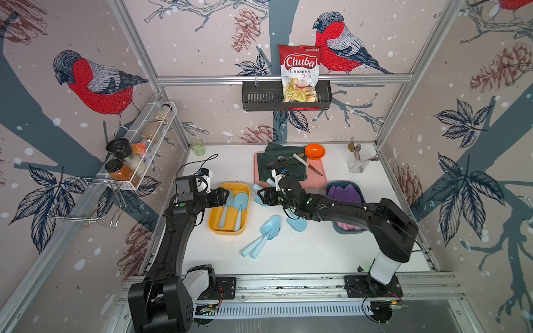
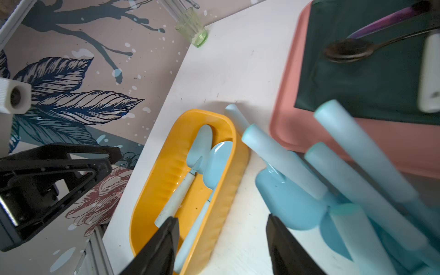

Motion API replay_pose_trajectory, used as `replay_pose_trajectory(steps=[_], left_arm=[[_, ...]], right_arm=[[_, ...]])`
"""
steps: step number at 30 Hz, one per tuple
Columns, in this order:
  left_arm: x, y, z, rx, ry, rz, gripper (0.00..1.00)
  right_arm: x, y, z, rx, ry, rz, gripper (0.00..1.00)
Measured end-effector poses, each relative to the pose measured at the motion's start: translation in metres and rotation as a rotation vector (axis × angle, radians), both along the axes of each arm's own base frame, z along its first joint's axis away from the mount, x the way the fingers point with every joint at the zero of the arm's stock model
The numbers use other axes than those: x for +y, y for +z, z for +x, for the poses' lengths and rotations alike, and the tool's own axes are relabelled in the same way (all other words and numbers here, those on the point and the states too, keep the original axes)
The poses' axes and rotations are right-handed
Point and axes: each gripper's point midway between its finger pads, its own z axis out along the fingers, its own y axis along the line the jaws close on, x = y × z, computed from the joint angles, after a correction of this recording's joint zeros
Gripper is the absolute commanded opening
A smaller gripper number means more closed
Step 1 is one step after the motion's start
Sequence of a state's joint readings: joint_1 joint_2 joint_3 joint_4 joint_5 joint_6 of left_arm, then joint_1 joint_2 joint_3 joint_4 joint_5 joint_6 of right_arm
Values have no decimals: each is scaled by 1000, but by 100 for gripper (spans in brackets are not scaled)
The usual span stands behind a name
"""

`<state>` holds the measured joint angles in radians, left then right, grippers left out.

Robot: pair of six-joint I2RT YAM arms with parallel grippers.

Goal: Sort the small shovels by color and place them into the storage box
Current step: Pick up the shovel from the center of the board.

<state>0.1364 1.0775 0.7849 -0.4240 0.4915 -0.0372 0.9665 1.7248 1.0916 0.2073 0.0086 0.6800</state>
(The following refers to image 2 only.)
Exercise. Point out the small green glass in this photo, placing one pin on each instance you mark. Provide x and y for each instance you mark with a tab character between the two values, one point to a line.
191	28

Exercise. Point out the light blue shovel white handle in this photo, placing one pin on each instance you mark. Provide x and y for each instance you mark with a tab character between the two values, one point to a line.
196	160

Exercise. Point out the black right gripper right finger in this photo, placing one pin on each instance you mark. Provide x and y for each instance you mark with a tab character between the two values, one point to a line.
287	255

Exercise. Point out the yellow plastic tray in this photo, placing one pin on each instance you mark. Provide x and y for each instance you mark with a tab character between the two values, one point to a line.
169	171

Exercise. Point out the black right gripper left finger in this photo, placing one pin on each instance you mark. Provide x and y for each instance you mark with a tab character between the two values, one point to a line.
158	255

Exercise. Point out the dark metal spoon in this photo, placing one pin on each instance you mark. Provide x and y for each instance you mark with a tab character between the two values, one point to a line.
351	50

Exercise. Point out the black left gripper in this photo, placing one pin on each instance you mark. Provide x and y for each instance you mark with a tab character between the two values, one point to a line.
38	185

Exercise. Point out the pink cutting board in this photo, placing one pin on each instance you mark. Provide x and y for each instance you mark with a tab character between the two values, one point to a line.
410	148

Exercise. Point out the white handled small spoon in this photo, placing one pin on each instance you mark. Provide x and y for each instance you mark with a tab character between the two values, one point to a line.
429	83

